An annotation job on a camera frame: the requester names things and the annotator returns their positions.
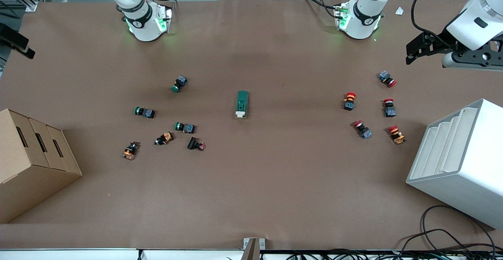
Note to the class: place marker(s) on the white table frame rail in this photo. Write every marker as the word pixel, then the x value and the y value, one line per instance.
pixel 78 254

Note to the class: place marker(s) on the metal table edge bracket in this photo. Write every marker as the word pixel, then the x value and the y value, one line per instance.
pixel 253 248

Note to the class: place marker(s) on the brown cardboard slotted box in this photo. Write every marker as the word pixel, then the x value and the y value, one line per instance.
pixel 23 181

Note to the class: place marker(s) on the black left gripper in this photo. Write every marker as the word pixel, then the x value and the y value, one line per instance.
pixel 439 43

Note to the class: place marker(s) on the black selector switch orange block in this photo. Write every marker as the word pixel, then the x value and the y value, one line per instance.
pixel 164 138
pixel 130 151

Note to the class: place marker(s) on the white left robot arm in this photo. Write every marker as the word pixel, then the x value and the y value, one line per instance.
pixel 361 16

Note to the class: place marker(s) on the white compartment storage bin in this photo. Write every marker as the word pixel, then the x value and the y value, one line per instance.
pixel 471 181

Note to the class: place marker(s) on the white paper scrap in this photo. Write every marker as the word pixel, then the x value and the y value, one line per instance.
pixel 399 11

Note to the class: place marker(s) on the green load switch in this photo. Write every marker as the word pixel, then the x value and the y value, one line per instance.
pixel 242 101

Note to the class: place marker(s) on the black square button red terminals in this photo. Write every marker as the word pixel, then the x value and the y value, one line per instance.
pixel 194 143

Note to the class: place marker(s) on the green push button blue block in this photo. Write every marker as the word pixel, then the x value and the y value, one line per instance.
pixel 145 112
pixel 179 83
pixel 185 127

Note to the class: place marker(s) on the red button orange contact block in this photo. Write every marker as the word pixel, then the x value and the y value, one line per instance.
pixel 397 135

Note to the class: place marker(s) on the brown table cover sheet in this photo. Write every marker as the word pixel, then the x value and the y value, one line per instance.
pixel 275 181

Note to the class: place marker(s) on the red mushroom button blue block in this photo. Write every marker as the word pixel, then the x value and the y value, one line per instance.
pixel 387 78
pixel 389 108
pixel 363 130

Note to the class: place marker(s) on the red button orange collar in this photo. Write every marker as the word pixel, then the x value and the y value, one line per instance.
pixel 349 101

